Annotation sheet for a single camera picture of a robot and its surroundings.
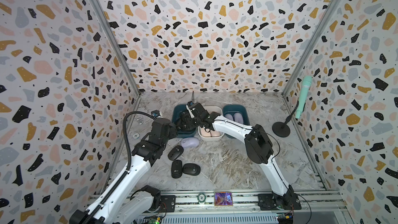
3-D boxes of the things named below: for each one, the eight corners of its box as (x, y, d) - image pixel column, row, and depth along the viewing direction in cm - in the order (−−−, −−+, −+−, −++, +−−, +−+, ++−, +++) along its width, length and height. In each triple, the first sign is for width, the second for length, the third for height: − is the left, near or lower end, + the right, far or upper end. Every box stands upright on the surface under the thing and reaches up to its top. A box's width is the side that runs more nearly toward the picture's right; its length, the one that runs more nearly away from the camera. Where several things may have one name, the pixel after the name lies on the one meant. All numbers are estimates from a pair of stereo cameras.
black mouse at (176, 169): (170, 178, 83) (169, 176, 81) (172, 161, 89) (172, 159, 87) (181, 178, 83) (181, 176, 81) (183, 161, 89) (183, 159, 87)
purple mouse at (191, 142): (181, 147, 94) (180, 145, 92) (182, 140, 98) (181, 137, 95) (199, 148, 95) (198, 145, 92) (199, 140, 98) (199, 137, 95)
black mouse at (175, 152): (167, 157, 90) (166, 154, 88) (178, 145, 95) (178, 143, 93) (173, 162, 88) (172, 160, 86) (184, 150, 93) (184, 148, 91)
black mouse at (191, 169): (182, 175, 84) (182, 173, 82) (183, 165, 88) (183, 163, 85) (200, 175, 84) (199, 173, 82) (200, 165, 88) (200, 163, 85)
